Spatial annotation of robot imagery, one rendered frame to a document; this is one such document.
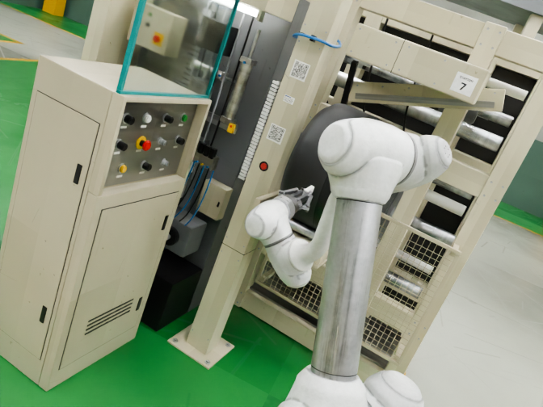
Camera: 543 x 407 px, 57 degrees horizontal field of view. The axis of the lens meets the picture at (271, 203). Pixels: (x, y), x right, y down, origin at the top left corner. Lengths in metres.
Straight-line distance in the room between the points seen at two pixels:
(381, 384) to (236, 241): 1.35
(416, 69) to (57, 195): 1.56
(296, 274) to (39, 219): 1.02
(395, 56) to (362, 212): 1.40
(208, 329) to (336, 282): 1.65
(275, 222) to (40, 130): 0.94
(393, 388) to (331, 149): 0.56
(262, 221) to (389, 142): 0.58
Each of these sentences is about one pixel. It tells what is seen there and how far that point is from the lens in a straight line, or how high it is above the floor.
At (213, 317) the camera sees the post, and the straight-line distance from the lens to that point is 2.61.
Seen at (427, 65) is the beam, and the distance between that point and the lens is 2.34.
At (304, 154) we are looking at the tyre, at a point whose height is 1.23.
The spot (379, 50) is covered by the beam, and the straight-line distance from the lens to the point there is 2.38.
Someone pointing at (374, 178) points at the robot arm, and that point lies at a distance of 1.04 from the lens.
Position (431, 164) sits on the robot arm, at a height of 1.50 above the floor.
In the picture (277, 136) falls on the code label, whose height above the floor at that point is 1.21.
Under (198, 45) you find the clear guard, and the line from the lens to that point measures 2.02.
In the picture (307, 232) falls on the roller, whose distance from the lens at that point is 2.16.
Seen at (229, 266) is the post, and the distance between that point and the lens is 2.47.
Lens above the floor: 1.65
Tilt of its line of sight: 19 degrees down
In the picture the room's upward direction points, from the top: 21 degrees clockwise
